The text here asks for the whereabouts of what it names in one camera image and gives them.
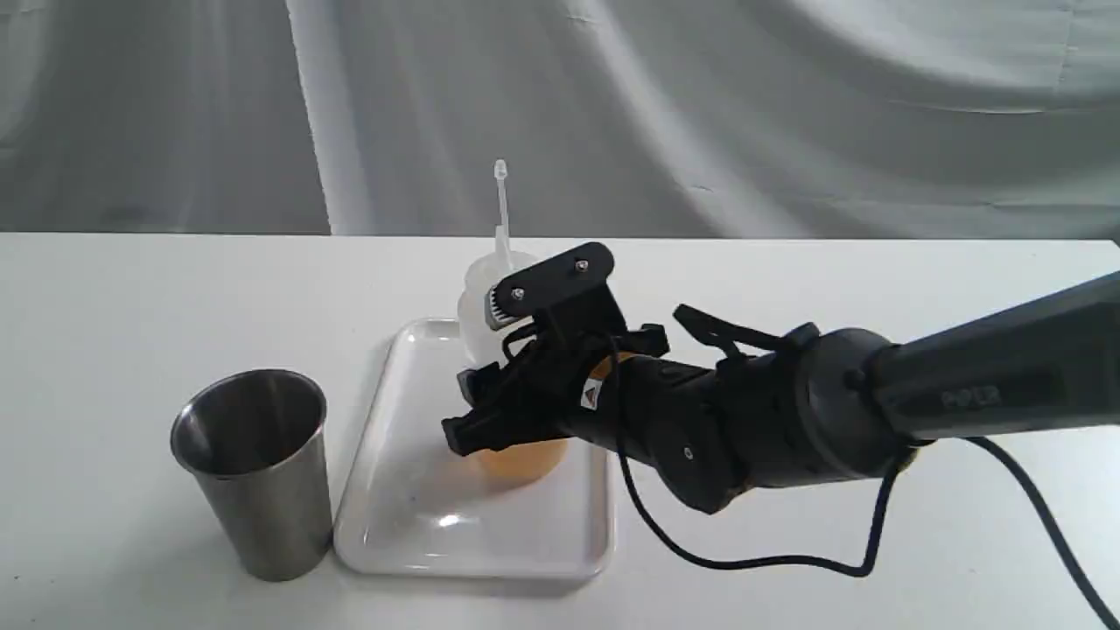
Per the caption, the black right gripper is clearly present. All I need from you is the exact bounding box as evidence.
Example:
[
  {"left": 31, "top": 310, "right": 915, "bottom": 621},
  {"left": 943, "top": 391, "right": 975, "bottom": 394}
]
[{"left": 441, "top": 324, "right": 669, "bottom": 456}]

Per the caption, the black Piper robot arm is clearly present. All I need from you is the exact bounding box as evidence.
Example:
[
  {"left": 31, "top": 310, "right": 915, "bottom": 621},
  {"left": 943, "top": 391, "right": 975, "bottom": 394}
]
[{"left": 444, "top": 269, "right": 1117, "bottom": 515}]

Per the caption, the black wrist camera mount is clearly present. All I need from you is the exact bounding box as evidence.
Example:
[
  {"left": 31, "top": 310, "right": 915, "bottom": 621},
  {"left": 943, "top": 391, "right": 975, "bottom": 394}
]
[{"left": 484, "top": 241, "right": 627, "bottom": 348}]

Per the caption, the clear plastic squeeze bottle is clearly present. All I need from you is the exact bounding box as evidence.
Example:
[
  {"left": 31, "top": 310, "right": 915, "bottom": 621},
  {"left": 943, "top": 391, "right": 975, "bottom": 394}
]
[{"left": 457, "top": 159, "right": 571, "bottom": 482}]

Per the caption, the grey fabric backdrop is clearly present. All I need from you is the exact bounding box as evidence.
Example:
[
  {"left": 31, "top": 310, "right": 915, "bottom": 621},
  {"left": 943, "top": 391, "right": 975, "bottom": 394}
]
[{"left": 1, "top": 1, "right": 1119, "bottom": 240}]

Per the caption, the stainless steel cup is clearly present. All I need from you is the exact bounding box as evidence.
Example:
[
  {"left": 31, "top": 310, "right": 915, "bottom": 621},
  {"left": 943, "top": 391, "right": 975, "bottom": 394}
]
[{"left": 169, "top": 368, "right": 333, "bottom": 583}]

